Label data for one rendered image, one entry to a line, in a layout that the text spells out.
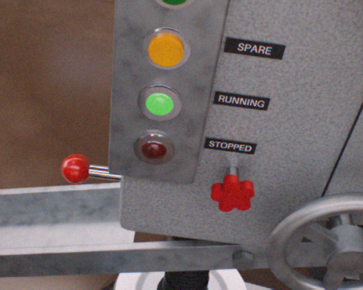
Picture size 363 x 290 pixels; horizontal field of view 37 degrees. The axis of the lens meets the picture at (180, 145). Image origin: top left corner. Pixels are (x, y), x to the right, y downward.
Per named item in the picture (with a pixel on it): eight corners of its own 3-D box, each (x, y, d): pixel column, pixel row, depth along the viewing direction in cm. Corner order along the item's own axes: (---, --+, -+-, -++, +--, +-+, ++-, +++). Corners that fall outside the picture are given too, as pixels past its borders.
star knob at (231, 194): (246, 183, 52) (255, 154, 49) (247, 217, 49) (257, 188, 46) (208, 178, 52) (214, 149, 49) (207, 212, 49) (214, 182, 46)
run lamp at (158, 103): (173, 110, 45) (176, 87, 43) (172, 121, 44) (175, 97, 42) (144, 106, 44) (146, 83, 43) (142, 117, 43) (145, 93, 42)
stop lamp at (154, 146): (166, 155, 48) (169, 134, 46) (165, 166, 47) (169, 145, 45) (140, 151, 48) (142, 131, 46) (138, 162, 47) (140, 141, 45)
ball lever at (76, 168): (133, 175, 59) (135, 155, 57) (130, 197, 57) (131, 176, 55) (65, 167, 59) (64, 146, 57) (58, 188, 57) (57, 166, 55)
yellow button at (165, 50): (182, 63, 41) (186, 33, 39) (180, 70, 40) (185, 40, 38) (148, 58, 41) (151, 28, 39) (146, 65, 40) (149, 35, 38)
